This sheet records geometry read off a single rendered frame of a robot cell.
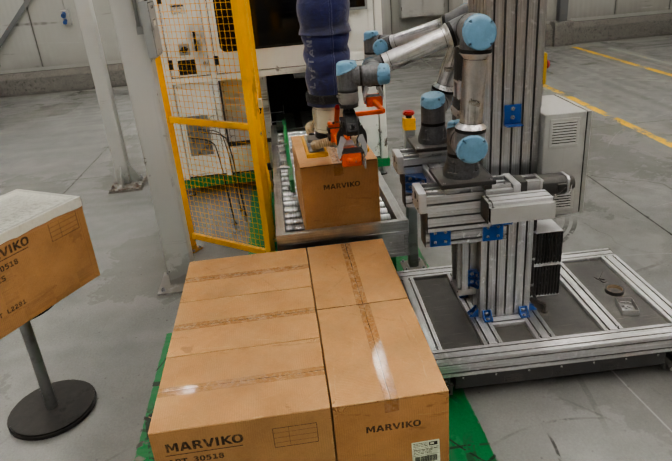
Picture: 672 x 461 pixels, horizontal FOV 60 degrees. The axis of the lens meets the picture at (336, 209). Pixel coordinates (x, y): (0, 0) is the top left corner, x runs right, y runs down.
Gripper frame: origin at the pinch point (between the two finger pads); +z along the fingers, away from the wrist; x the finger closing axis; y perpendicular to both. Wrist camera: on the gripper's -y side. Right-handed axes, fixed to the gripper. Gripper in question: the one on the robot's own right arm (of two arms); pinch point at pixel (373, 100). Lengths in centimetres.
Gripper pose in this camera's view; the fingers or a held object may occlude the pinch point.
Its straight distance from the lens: 315.1
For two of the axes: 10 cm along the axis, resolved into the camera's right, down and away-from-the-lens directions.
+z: 0.7, 9.2, 3.9
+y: 1.4, 3.8, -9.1
